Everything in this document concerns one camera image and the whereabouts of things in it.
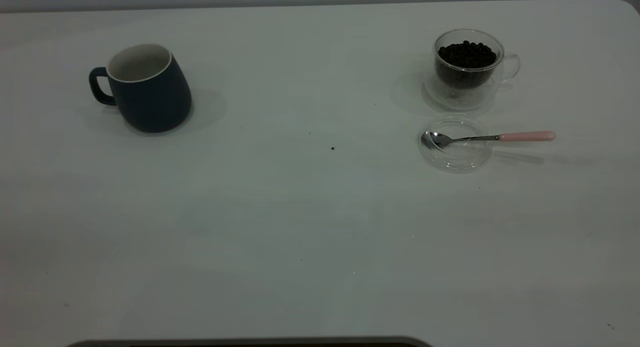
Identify dark grey ceramic mug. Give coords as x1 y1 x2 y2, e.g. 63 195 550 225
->
89 43 193 134

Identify metal spoon with pink handle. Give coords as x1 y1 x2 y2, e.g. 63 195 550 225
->
421 131 556 150

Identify round clear glass lid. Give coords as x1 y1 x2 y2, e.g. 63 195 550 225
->
419 114 493 174

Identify dark coffee beans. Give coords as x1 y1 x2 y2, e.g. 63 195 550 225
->
436 40 499 90

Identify clear glass cup with handle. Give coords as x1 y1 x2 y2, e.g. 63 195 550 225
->
424 29 522 111

